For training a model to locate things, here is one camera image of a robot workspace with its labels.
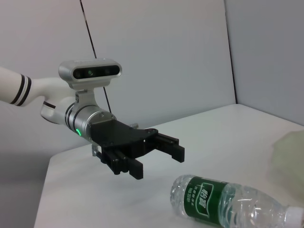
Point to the green label water bottle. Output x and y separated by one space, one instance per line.
204 197

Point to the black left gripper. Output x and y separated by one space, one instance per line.
118 137

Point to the green glass fruit plate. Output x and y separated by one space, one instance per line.
292 154

